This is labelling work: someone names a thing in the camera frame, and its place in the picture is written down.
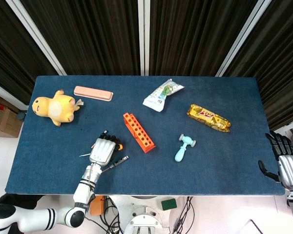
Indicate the gold foil snack package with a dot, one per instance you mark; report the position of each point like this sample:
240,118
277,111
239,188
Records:
207,117

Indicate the pink rectangular case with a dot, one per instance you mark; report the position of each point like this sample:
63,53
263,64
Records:
92,93

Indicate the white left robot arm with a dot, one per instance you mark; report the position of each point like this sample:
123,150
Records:
83,192

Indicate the white frame post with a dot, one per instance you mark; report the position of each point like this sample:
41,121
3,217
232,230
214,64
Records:
243,36
36,36
144,36

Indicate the brown cardboard box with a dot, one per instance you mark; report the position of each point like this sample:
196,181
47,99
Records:
3,119

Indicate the green block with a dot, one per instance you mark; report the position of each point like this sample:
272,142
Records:
169,204

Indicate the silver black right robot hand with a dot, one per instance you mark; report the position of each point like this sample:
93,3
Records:
291,168

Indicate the white flat panel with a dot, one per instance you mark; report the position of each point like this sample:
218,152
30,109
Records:
252,228

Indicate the slim black pen tool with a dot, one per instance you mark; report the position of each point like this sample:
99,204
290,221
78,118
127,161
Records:
117,162

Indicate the light blue toy hammer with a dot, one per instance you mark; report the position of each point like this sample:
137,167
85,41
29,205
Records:
183,150

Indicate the blue felt table mat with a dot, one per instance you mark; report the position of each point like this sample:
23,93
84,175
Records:
210,165

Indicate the yellow plush duck toy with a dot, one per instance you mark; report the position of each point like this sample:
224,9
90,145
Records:
57,107

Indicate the orange box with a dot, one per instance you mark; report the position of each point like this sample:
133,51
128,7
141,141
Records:
97,207

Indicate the grey round caster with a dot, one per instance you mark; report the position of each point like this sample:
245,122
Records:
20,115

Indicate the orange test tube rack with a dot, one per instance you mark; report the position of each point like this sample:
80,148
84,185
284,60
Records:
139,133

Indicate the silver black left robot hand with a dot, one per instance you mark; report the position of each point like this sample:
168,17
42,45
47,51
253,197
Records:
103,150

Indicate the white green snack bag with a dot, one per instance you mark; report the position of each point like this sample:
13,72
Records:
161,96

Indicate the white robot torso base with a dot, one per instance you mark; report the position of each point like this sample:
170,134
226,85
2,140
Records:
141,217

